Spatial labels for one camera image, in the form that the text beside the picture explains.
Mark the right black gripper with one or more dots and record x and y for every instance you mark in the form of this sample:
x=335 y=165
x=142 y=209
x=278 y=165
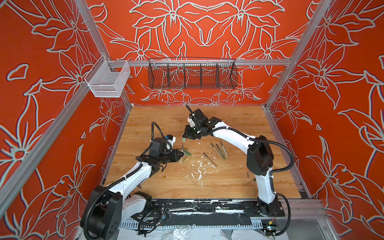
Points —
x=186 y=134

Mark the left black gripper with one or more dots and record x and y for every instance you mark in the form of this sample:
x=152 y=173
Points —
x=175 y=156

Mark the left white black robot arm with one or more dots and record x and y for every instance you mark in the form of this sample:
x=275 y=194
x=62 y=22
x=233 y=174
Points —
x=108 y=206

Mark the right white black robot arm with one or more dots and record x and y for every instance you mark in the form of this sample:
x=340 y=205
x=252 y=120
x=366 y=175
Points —
x=259 y=161

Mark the light green pen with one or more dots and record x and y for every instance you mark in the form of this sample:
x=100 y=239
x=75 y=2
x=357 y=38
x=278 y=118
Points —
x=224 y=150

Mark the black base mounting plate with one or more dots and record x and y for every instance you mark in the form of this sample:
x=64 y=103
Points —
x=248 y=207

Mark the clear plastic bin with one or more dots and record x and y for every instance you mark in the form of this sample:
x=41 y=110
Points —
x=103 y=82

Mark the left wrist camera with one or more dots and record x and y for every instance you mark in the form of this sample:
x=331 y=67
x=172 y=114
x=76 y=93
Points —
x=171 y=140

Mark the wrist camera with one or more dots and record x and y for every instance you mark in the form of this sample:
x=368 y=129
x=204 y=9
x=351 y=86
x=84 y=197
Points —
x=171 y=140
x=193 y=120

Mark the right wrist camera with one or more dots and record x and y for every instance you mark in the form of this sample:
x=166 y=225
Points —
x=193 y=120

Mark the black wire mesh basket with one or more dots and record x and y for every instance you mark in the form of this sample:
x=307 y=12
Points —
x=192 y=74

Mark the grey cable tray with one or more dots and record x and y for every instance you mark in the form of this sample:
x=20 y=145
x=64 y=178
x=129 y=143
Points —
x=254 y=224

